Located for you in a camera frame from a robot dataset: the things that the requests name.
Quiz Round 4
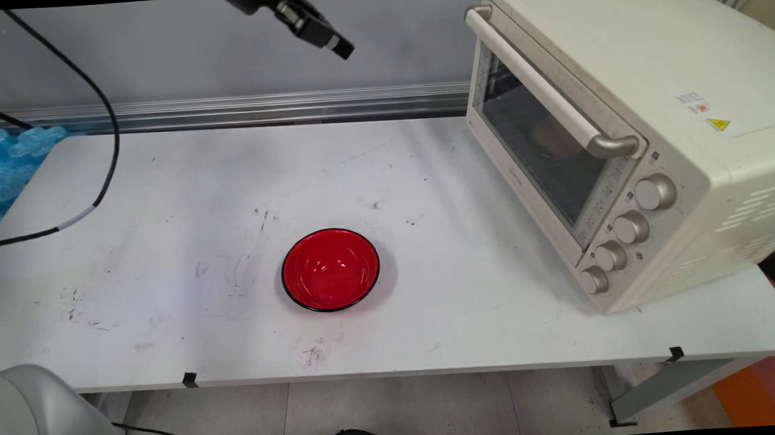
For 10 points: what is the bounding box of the thin black background cable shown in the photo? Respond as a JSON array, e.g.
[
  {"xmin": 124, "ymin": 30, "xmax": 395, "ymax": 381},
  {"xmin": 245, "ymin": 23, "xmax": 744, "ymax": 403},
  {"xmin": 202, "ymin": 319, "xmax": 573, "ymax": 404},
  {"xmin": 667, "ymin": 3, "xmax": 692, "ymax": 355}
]
[{"xmin": 0, "ymin": 99, "xmax": 33, "ymax": 131}]

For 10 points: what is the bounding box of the aluminium rail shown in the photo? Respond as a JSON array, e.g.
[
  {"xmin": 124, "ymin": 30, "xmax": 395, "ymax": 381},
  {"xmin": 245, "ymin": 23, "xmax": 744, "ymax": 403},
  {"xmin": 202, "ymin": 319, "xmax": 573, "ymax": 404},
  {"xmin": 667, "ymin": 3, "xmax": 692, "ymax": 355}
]
[{"xmin": 0, "ymin": 82, "xmax": 473, "ymax": 141}]

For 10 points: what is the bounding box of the small silver oven knob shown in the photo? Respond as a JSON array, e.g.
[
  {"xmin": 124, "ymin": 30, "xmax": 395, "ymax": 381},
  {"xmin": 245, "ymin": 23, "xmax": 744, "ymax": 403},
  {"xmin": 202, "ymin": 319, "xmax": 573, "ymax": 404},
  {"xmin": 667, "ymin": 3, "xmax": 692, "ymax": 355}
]
[{"xmin": 578, "ymin": 264, "xmax": 611, "ymax": 296}]

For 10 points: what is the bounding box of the orange floor object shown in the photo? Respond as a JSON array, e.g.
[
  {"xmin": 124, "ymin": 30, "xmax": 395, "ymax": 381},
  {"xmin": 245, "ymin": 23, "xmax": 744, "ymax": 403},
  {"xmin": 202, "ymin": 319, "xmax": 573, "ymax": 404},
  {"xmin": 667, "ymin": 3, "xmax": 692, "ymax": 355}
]
[{"xmin": 710, "ymin": 363, "xmax": 775, "ymax": 430}]

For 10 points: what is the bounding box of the black cable with grey tape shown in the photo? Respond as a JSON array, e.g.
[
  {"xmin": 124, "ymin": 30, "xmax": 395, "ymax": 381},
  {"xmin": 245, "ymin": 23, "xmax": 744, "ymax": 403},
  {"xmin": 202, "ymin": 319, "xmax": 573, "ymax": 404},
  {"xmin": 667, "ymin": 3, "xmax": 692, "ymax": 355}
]
[{"xmin": 0, "ymin": 3, "xmax": 127, "ymax": 250}]

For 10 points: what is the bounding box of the red bowl black rim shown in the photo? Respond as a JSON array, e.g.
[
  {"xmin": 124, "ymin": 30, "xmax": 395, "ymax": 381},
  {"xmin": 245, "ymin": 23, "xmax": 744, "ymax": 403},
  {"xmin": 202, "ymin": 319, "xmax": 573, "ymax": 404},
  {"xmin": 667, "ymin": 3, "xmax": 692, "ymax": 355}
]
[{"xmin": 279, "ymin": 226, "xmax": 383, "ymax": 315}]

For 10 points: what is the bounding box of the cream toaster oven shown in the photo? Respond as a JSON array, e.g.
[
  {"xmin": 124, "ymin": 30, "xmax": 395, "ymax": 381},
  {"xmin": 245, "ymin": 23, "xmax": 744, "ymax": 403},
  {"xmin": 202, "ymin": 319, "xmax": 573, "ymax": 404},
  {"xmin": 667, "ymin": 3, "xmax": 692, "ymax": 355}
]
[{"xmin": 461, "ymin": 0, "xmax": 775, "ymax": 322}]

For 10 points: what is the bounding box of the white label sticker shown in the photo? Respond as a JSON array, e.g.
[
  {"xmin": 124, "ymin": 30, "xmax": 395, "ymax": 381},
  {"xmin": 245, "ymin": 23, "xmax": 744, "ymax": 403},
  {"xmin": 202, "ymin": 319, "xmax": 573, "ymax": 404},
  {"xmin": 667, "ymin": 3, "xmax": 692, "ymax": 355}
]
[{"xmin": 675, "ymin": 90, "xmax": 711, "ymax": 116}]

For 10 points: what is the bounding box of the blue bubble wrap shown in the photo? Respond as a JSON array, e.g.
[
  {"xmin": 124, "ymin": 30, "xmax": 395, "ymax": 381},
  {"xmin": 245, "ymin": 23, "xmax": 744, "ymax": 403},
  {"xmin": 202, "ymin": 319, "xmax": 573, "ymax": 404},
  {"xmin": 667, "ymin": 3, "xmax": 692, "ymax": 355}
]
[{"xmin": 0, "ymin": 125, "xmax": 74, "ymax": 240}]

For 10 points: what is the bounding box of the grey table leg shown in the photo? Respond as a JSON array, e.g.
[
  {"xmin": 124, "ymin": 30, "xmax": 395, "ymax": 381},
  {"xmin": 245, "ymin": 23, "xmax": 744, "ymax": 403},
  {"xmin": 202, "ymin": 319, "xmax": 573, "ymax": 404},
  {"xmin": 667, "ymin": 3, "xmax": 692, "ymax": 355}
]
[{"xmin": 597, "ymin": 356, "xmax": 765, "ymax": 428}]

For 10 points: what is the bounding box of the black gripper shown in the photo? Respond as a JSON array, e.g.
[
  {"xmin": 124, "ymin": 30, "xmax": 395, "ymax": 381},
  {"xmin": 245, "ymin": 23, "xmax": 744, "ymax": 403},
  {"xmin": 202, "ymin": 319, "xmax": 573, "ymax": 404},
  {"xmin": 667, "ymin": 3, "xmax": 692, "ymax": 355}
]
[{"xmin": 220, "ymin": 0, "xmax": 356, "ymax": 67}]

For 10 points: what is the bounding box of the oven glass door with handle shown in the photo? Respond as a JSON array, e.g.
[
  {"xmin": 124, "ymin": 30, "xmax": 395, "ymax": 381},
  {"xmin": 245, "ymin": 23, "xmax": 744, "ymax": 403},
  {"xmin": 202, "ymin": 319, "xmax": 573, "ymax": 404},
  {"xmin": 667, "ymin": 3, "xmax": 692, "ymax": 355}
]
[{"xmin": 461, "ymin": 0, "xmax": 655, "ymax": 257}]

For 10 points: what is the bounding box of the large silver oven knob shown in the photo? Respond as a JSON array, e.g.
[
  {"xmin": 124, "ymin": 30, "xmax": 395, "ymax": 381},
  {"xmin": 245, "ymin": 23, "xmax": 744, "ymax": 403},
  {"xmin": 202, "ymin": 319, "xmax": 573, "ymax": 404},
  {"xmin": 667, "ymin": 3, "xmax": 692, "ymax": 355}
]
[{"xmin": 633, "ymin": 173, "xmax": 678, "ymax": 213}]

